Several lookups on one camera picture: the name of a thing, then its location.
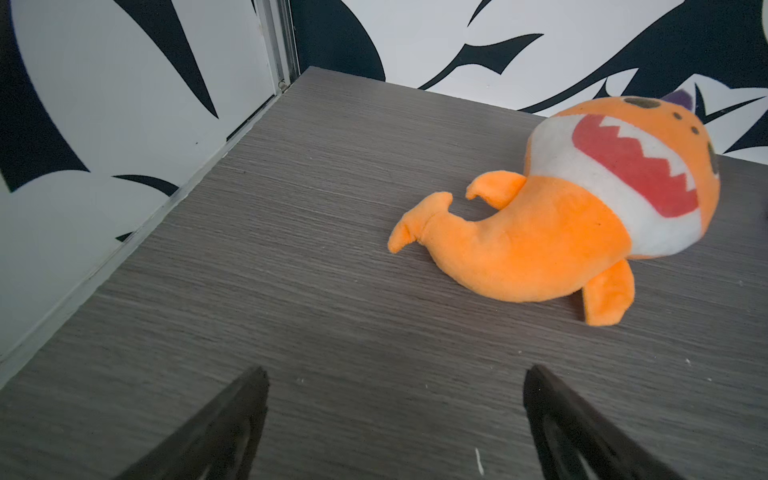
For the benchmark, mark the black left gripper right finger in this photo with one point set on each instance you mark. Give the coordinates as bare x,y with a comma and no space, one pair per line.
572,437

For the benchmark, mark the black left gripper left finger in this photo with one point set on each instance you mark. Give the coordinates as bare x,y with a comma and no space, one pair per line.
219,442

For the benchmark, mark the orange shark plush toy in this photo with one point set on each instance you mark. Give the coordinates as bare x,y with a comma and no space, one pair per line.
605,182

